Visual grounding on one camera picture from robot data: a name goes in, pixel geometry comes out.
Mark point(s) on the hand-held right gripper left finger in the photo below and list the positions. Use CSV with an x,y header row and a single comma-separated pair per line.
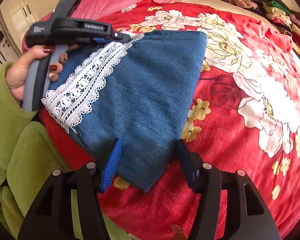
x,y
112,165

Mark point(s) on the person's green garment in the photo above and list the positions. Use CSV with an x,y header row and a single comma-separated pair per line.
x,y
35,155

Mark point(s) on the person's left forearm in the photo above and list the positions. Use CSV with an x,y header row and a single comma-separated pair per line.
x,y
5,120

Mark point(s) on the person's left hand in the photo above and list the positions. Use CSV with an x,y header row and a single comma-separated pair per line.
x,y
17,75

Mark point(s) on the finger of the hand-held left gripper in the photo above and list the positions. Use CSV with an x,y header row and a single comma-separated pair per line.
x,y
98,40
122,37

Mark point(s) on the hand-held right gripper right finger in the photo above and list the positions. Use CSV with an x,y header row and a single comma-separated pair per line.
x,y
187,167

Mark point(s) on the pile of folded clothes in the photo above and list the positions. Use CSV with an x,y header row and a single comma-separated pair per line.
x,y
277,10

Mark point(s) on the red floral blanket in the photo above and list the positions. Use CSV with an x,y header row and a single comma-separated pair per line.
x,y
227,155

